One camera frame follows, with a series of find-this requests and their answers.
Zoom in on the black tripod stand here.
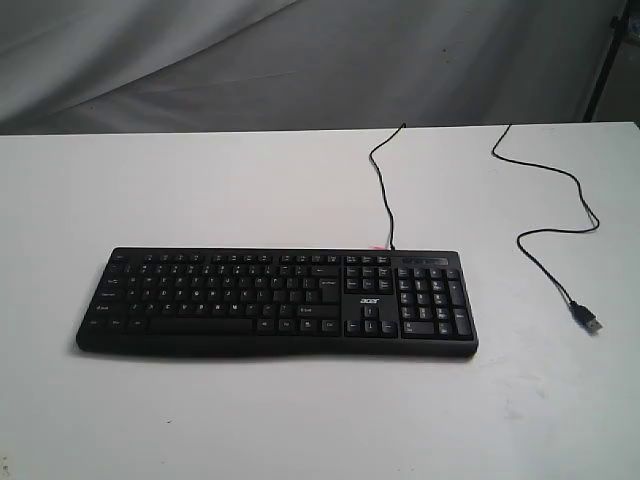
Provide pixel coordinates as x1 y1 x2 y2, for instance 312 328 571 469
581 0 632 123

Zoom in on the black Acer keyboard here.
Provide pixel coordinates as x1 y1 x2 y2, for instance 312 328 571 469
76 247 479 358

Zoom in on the grey fabric backdrop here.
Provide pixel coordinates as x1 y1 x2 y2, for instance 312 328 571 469
1 1 624 134

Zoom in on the black usb cable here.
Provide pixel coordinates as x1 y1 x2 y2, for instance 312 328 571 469
368 122 604 337

